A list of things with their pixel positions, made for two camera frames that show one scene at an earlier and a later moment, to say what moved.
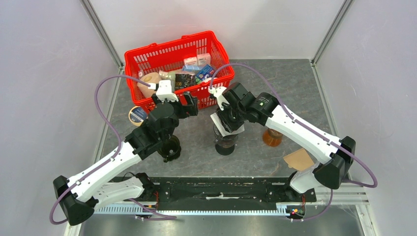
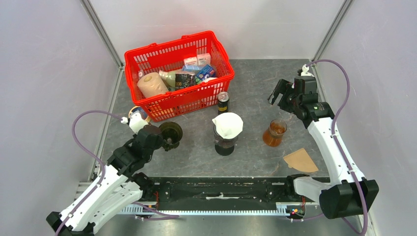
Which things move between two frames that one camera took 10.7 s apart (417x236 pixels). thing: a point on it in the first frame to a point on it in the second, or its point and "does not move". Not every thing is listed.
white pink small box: (203, 59) does not move
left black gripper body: (177, 105) to (159, 143)
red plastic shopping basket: (170, 54) does not move
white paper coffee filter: (222, 130) does not move
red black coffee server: (224, 149) does not move
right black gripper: (233, 126) to (284, 87)
